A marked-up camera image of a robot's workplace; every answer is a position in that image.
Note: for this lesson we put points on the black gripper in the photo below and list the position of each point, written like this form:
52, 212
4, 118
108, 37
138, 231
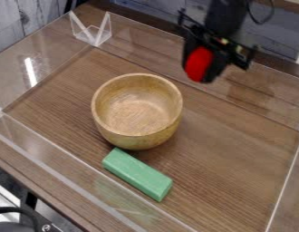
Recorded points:
218, 35

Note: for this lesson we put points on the red plush strawberry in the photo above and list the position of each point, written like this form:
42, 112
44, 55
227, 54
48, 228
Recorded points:
198, 64

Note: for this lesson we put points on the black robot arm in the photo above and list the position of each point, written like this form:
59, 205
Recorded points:
235, 6

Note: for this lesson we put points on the wooden bowl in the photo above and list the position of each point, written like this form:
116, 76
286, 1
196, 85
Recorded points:
136, 109

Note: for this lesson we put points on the green rectangular block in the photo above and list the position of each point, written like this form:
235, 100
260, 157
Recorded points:
138, 174

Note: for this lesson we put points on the clear acrylic corner bracket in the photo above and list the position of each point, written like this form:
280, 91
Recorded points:
95, 35

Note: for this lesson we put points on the clear acrylic tray wall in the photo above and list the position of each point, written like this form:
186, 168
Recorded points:
98, 202

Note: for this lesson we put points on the black metal table frame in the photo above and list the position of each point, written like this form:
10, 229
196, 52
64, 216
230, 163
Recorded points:
15, 195

